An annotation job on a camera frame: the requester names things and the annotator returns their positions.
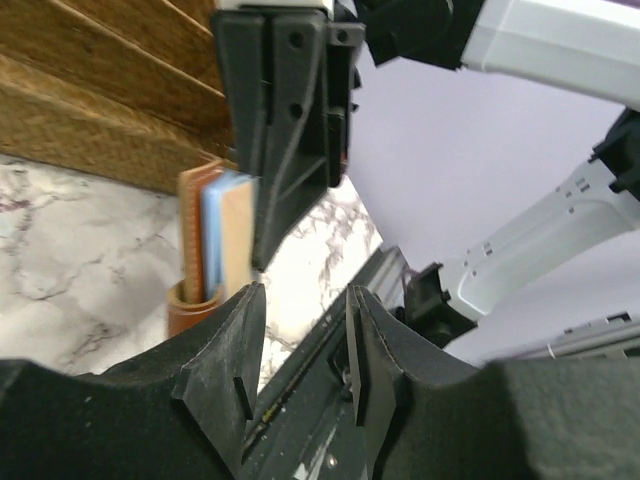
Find woven wicker divided tray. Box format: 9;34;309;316
1;0;232;192

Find black mounting rail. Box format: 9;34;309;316
239;249;416;480

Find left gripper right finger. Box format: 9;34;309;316
346;286;639;479

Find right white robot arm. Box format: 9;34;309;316
211;1;639;347

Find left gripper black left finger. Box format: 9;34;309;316
1;283;266;479

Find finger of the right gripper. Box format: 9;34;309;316
209;7;274;177
252;12;350;272

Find brown leather card holder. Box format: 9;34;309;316
167;160;258;337

